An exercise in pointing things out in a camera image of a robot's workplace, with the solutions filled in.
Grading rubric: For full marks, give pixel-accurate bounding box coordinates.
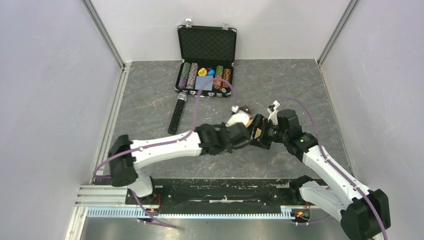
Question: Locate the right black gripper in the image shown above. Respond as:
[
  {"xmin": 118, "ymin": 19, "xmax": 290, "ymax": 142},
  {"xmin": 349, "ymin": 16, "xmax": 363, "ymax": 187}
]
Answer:
[{"xmin": 248, "ymin": 114, "xmax": 288, "ymax": 150}]

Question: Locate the clear box with gold cards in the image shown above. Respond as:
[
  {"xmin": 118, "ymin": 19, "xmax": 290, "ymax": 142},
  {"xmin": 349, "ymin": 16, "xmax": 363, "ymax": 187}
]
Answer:
[{"xmin": 236, "ymin": 105, "xmax": 254, "ymax": 128}]

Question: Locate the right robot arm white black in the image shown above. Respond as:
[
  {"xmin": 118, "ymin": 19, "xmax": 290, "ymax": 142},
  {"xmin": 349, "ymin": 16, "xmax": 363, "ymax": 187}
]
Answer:
[{"xmin": 247, "ymin": 109, "xmax": 391, "ymax": 240}]

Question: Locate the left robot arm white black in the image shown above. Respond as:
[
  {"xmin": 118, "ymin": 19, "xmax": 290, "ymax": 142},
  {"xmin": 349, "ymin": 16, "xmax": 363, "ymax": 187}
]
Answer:
[{"xmin": 108, "ymin": 122, "xmax": 251, "ymax": 204}]

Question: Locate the blue playing card deck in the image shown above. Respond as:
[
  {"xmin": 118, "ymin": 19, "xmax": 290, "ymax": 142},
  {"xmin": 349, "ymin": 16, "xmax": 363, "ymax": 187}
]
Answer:
[{"xmin": 194, "ymin": 75, "xmax": 214, "ymax": 91}]

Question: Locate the brown orange chip stack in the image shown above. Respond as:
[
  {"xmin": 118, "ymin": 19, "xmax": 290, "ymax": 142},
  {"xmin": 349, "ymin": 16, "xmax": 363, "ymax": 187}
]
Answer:
[{"xmin": 221, "ymin": 68, "xmax": 232, "ymax": 89}]

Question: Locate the green orange chip stack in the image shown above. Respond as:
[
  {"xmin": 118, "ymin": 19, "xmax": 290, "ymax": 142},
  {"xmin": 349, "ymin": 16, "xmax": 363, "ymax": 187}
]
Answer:
[{"xmin": 213, "ymin": 65, "xmax": 224, "ymax": 90}]

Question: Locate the blue round chip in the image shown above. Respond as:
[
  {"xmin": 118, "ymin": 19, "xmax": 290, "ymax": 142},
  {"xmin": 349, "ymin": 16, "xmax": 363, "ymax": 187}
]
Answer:
[{"xmin": 207, "ymin": 68, "xmax": 216, "ymax": 76}]

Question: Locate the black microphone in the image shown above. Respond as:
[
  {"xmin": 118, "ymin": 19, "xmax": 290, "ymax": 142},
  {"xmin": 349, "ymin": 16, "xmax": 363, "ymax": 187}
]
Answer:
[{"xmin": 167, "ymin": 92, "xmax": 188, "ymax": 135}]

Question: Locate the yellow dealer chip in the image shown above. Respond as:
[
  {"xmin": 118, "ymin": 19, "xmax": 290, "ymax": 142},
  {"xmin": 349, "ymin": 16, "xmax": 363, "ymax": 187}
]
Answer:
[{"xmin": 198, "ymin": 68, "xmax": 208, "ymax": 77}]

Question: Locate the pink grey chip stack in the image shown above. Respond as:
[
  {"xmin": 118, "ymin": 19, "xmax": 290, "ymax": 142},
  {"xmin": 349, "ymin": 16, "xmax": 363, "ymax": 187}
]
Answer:
[{"xmin": 185, "ymin": 62, "xmax": 199, "ymax": 89}]

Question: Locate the green purple chip stack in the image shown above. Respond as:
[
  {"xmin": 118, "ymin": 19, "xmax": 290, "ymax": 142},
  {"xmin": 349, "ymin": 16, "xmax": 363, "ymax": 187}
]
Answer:
[{"xmin": 177, "ymin": 62, "xmax": 191, "ymax": 89}]

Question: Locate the black poker chip case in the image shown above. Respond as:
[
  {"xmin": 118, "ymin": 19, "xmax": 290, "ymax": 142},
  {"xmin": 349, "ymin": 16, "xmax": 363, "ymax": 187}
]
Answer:
[{"xmin": 174, "ymin": 18, "xmax": 238, "ymax": 98}]

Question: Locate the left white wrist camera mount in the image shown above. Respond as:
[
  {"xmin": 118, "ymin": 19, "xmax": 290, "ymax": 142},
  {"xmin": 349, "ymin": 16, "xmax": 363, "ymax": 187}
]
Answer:
[{"xmin": 225, "ymin": 105, "xmax": 253, "ymax": 127}]

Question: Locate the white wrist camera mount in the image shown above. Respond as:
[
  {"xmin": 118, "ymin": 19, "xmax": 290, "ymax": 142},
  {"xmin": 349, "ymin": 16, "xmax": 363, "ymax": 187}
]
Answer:
[
  {"xmin": 225, "ymin": 105, "xmax": 253, "ymax": 127},
  {"xmin": 267, "ymin": 100, "xmax": 280, "ymax": 126}
]

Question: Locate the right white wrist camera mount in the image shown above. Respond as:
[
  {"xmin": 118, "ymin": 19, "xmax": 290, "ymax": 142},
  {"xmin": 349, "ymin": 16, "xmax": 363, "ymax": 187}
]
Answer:
[{"xmin": 267, "ymin": 100, "xmax": 280, "ymax": 126}]

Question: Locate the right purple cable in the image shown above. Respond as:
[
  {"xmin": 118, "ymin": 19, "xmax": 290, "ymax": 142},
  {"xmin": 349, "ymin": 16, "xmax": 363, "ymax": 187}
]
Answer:
[{"xmin": 278, "ymin": 97, "xmax": 389, "ymax": 240}]

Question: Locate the purple cable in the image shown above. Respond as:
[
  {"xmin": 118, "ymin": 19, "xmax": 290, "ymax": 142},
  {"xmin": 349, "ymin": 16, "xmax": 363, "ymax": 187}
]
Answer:
[
  {"xmin": 92, "ymin": 78, "xmax": 240, "ymax": 181},
  {"xmin": 278, "ymin": 97, "xmax": 389, "ymax": 240}
]

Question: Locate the white slotted cable duct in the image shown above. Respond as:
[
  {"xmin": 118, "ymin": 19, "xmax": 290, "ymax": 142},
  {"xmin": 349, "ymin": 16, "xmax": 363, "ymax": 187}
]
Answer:
[{"xmin": 86, "ymin": 206, "xmax": 306, "ymax": 221}]

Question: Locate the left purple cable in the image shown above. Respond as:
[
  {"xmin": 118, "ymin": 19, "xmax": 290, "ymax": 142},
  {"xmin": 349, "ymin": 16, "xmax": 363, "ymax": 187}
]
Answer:
[{"xmin": 92, "ymin": 78, "xmax": 240, "ymax": 181}]

